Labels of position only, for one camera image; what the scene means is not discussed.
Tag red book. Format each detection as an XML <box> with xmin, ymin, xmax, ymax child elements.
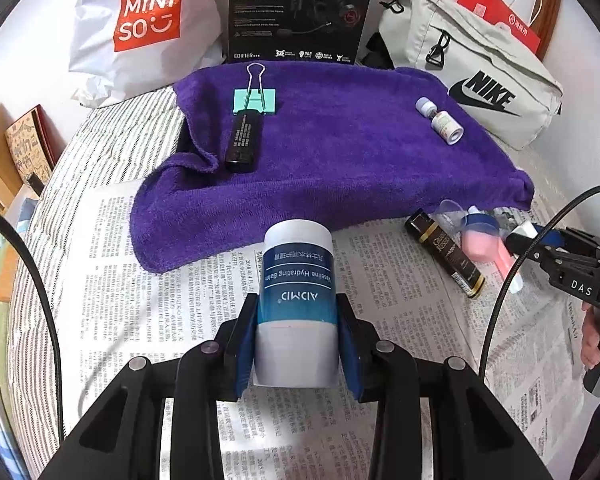
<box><xmin>30</xmin><ymin>104</ymin><xmax>67</xmax><ymax>161</ymax></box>

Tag small clear plastic cup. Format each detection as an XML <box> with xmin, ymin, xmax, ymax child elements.
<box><xmin>436</xmin><ymin>199</ymin><xmax>465</xmax><ymax>226</ymax></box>

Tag black headset box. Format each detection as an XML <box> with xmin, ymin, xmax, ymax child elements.
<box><xmin>226</xmin><ymin>0</ymin><xmax>381</xmax><ymax>66</ymax></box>

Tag white charger adapter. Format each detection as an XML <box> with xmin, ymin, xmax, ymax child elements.
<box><xmin>510</xmin><ymin>221</ymin><xmax>540</xmax><ymax>241</ymax></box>

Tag purple towel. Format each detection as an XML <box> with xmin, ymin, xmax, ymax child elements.
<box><xmin>130</xmin><ymin>61</ymin><xmax>535</xmax><ymax>275</ymax></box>

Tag newspaper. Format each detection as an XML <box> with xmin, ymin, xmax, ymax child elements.
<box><xmin>62</xmin><ymin>180</ymin><xmax>595</xmax><ymax>480</ymax></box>

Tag illustrated notebook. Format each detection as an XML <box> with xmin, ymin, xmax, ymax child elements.
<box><xmin>4</xmin><ymin>110</ymin><xmax>56</xmax><ymax>186</ymax></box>

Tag pink white tube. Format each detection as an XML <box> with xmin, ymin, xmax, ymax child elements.
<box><xmin>497</xmin><ymin>240</ymin><xmax>525</xmax><ymax>293</ymax></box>

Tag black gold small bottle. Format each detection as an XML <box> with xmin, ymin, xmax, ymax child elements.
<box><xmin>405</xmin><ymin>208</ymin><xmax>486</xmax><ymax>301</ymax></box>

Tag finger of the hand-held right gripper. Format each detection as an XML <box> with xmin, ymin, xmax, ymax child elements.
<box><xmin>542</xmin><ymin>227</ymin><xmax>600</xmax><ymax>256</ymax></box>
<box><xmin>504</xmin><ymin>232</ymin><xmax>555</xmax><ymax>272</ymax></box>

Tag black cable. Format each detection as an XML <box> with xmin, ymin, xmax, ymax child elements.
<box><xmin>0</xmin><ymin>204</ymin><xmax>63</xmax><ymax>453</ymax></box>
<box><xmin>477</xmin><ymin>185</ymin><xmax>600</xmax><ymax>378</ymax></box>

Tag white plastic shopping bag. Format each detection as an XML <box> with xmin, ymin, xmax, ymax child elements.
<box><xmin>69</xmin><ymin>0</ymin><xmax>227</xmax><ymax>108</ymax></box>

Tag red paper bag white handles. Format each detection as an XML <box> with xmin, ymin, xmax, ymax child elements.
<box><xmin>457</xmin><ymin>0</ymin><xmax>548</xmax><ymax>58</ymax></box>

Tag person's right hand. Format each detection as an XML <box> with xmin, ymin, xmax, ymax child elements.
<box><xmin>580</xmin><ymin>307</ymin><xmax>598</xmax><ymax>372</ymax></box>

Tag small white bottle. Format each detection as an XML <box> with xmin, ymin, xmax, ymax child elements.
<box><xmin>431</xmin><ymin>111</ymin><xmax>464</xmax><ymax>147</ymax></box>

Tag curved brown wooden frame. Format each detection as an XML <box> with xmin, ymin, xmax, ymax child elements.
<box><xmin>540</xmin><ymin>0</ymin><xmax>563</xmax><ymax>61</ymax></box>

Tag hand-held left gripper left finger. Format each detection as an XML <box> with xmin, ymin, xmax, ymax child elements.
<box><xmin>55</xmin><ymin>292</ymin><xmax>261</xmax><ymax>480</ymax></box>

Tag green binder clip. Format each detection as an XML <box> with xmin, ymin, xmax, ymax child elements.
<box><xmin>233</xmin><ymin>63</ymin><xmax>279</xmax><ymax>117</ymax></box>

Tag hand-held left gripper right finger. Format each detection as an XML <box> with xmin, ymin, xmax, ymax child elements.
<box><xmin>337</xmin><ymin>295</ymin><xmax>555</xmax><ymax>480</ymax></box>

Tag black rectangular stick device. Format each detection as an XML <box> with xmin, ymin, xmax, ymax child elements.
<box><xmin>224</xmin><ymin>110</ymin><xmax>263</xmax><ymax>174</ymax></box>

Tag grey waist bag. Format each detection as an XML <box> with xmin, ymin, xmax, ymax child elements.
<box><xmin>365</xmin><ymin>0</ymin><xmax>564</xmax><ymax>152</ymax></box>

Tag white blue balm jar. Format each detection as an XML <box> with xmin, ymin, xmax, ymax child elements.
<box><xmin>254</xmin><ymin>219</ymin><xmax>341</xmax><ymax>390</ymax></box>

